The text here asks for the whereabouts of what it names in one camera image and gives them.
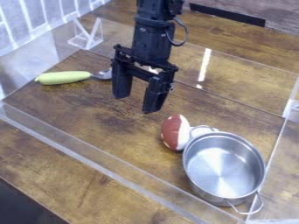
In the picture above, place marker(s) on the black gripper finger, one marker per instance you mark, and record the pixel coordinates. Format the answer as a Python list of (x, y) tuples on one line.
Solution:
[(122, 80), (156, 94)]

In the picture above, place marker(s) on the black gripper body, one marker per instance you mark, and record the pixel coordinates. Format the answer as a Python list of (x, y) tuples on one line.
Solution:
[(145, 68)]

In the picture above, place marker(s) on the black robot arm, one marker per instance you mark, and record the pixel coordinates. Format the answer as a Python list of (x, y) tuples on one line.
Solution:
[(156, 28)]

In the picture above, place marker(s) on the red white plush mushroom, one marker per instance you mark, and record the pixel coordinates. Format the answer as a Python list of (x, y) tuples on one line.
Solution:
[(178, 132)]

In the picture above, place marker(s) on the silver metal pot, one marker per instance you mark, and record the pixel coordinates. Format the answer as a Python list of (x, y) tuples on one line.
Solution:
[(225, 168)]

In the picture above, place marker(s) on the black strip on table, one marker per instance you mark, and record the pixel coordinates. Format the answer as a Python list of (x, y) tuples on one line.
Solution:
[(246, 19)]

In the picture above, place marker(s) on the clear acrylic triangle bracket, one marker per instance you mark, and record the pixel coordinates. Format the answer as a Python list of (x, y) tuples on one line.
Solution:
[(87, 39)]

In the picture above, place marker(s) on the clear acrylic enclosure wall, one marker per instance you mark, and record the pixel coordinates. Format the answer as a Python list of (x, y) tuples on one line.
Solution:
[(83, 152)]

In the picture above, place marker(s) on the green handled metal spoon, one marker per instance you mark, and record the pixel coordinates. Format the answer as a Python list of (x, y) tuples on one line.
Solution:
[(57, 78)]

